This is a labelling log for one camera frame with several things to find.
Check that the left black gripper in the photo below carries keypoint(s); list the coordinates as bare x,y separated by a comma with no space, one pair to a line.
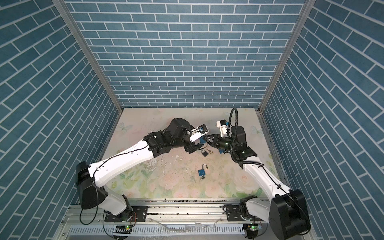
192,147

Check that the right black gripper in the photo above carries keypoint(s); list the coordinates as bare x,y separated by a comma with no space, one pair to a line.
216,141

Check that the black padlock with keys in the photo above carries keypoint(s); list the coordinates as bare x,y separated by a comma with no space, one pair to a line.
205,153

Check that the blue padlock with key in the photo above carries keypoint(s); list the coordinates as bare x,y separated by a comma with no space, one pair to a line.
201,172

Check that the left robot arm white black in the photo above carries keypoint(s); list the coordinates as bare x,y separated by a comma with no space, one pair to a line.
91,179

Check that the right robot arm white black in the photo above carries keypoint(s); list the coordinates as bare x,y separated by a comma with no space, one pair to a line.
286,210

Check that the floral table mat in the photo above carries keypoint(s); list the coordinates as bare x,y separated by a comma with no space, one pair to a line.
175,174

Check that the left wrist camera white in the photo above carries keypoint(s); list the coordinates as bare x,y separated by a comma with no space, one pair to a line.
199,132

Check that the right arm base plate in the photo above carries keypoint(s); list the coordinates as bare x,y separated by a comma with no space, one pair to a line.
234,213

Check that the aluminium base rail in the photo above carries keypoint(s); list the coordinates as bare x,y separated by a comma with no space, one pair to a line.
165,218

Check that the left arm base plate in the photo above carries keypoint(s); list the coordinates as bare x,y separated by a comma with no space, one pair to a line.
132,214

